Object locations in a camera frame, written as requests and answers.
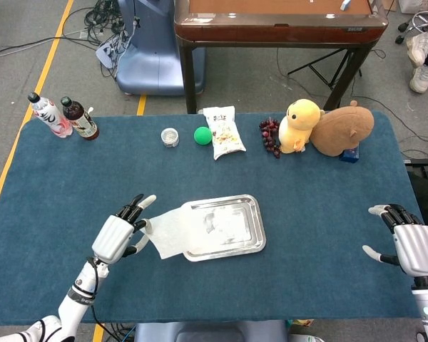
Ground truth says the white sneaker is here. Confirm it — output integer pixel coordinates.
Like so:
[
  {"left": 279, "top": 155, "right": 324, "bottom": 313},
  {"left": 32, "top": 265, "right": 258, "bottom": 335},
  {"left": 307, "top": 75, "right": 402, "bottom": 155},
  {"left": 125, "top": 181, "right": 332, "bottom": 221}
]
[
  {"left": 409, "top": 65, "right": 428, "bottom": 94},
  {"left": 405, "top": 33, "right": 428, "bottom": 68}
]

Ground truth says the brown tea bottle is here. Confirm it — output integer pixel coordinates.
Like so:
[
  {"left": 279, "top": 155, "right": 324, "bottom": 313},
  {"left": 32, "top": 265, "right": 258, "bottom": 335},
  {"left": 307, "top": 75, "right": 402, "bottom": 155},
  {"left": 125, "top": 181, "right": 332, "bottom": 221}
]
[{"left": 60, "top": 96, "right": 101, "bottom": 141}]

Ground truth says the brown mahjong table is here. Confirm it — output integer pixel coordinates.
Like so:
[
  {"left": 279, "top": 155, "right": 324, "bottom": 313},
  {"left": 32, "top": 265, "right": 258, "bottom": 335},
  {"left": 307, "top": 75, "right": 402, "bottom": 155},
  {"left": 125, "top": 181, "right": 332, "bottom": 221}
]
[{"left": 173, "top": 0, "right": 389, "bottom": 114}]

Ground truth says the green foam ball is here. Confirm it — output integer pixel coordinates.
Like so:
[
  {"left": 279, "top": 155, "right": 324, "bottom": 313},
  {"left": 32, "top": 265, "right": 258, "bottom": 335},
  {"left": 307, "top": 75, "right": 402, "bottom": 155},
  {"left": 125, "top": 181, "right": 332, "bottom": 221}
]
[{"left": 193, "top": 126, "right": 213, "bottom": 146}]

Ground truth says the dark red grape bunch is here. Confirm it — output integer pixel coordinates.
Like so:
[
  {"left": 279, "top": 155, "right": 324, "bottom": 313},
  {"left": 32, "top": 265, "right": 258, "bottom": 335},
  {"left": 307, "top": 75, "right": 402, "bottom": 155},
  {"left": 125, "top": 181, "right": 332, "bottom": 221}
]
[{"left": 259, "top": 117, "right": 282, "bottom": 160}]

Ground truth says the black tripod stand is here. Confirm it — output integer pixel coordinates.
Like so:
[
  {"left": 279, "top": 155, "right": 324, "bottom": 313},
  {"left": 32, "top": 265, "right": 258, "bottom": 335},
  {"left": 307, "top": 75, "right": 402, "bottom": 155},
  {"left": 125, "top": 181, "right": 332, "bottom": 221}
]
[{"left": 287, "top": 48, "right": 363, "bottom": 90}]

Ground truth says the white paper napkin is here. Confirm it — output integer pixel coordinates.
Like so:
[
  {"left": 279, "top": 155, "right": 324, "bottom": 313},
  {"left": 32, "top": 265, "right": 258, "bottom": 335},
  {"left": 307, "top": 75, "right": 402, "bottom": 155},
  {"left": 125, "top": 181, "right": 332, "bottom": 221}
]
[{"left": 139, "top": 205, "right": 208, "bottom": 260}]

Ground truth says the yellow plush toy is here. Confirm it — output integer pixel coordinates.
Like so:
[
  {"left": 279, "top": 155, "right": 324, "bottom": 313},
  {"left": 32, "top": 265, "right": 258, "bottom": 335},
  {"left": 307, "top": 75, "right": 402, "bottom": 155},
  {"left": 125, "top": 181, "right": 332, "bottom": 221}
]
[{"left": 278, "top": 98, "right": 325, "bottom": 155}]

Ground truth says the small clear plastic jar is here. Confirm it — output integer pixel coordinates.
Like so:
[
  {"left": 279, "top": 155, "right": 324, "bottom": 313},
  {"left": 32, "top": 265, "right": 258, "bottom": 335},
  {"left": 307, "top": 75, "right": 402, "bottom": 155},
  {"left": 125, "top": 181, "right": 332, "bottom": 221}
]
[{"left": 160, "top": 128, "right": 180, "bottom": 148}]

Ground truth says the white snack bag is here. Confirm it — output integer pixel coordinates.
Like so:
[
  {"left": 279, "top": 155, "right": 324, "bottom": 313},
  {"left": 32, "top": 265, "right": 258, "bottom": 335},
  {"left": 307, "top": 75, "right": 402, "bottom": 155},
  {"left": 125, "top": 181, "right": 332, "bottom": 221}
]
[{"left": 203, "top": 105, "right": 247, "bottom": 161}]

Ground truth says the clear pink drink bottle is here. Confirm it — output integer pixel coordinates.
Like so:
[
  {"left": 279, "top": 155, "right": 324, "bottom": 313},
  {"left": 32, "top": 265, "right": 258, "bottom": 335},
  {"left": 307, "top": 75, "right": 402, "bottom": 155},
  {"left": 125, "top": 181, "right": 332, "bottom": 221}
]
[{"left": 27, "top": 92, "right": 73, "bottom": 138}]

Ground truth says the grey robot torso base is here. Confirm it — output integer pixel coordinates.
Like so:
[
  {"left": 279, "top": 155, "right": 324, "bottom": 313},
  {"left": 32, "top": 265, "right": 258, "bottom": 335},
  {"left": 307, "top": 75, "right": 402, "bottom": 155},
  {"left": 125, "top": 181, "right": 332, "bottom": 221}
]
[{"left": 133, "top": 320, "right": 290, "bottom": 342}]

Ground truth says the brown plush toy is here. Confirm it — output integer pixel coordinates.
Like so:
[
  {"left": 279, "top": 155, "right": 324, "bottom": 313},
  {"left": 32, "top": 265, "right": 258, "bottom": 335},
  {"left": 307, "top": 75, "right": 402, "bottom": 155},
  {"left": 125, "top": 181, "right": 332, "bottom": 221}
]
[{"left": 309, "top": 100, "right": 375, "bottom": 157}]

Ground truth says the chrome office chair base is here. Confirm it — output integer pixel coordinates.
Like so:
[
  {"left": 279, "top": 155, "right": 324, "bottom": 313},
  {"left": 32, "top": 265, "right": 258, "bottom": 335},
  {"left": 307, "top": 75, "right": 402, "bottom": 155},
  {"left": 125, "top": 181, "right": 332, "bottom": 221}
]
[{"left": 394, "top": 10, "right": 428, "bottom": 46}]

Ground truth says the blue table cloth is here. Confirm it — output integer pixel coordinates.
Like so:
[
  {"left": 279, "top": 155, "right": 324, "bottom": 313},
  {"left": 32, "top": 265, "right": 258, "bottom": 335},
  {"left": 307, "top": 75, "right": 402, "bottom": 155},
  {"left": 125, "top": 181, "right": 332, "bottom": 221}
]
[{"left": 0, "top": 110, "right": 427, "bottom": 325}]

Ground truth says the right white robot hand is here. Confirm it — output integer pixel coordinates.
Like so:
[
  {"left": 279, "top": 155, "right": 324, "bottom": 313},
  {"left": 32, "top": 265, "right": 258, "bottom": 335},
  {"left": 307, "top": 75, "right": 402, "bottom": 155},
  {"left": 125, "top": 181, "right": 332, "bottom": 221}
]
[{"left": 362, "top": 203, "right": 428, "bottom": 278}]

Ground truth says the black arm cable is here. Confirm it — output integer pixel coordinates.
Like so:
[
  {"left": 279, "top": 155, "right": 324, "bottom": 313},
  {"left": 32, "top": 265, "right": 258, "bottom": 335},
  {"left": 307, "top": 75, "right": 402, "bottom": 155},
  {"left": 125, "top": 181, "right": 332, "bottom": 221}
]
[{"left": 90, "top": 302, "right": 121, "bottom": 342}]

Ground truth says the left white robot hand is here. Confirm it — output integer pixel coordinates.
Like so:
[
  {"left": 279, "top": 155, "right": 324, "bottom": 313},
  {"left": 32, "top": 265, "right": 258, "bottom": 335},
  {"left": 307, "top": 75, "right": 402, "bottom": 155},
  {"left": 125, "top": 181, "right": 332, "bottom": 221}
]
[{"left": 91, "top": 194, "right": 157, "bottom": 265}]

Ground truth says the black floor cable bundle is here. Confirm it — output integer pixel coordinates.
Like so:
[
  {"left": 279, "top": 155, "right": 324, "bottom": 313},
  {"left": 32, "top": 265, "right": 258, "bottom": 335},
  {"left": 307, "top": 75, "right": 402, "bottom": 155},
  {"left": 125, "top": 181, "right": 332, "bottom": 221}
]
[{"left": 80, "top": 0, "right": 136, "bottom": 78}]

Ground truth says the silver metal tray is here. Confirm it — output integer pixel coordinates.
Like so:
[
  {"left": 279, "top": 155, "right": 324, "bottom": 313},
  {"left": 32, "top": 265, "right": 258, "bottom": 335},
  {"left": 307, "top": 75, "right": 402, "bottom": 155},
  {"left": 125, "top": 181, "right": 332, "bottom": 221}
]
[{"left": 180, "top": 194, "right": 267, "bottom": 263}]

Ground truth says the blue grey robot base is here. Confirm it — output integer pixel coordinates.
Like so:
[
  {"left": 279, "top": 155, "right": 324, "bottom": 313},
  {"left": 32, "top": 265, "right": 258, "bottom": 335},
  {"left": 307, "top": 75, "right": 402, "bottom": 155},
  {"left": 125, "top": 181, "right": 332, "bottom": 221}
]
[{"left": 116, "top": 0, "right": 206, "bottom": 96}]

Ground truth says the dark blue box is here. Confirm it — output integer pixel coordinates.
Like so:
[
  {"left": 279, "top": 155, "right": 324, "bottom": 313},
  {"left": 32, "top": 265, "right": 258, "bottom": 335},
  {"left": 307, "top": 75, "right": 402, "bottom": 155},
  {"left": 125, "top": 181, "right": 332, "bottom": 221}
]
[{"left": 339, "top": 145, "right": 361, "bottom": 164}]

